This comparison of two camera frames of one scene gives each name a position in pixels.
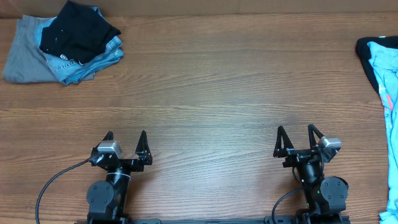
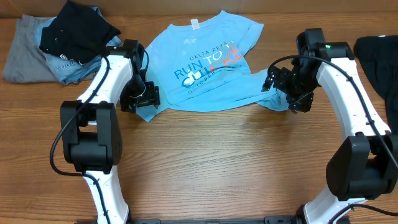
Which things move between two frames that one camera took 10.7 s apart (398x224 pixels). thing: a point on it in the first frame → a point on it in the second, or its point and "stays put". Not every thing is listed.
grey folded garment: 27,62 stays put
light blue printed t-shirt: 384,55 → 202,64
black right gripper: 301,156 → 280,83
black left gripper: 142,150 → 151,97
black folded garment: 79,32 stays put
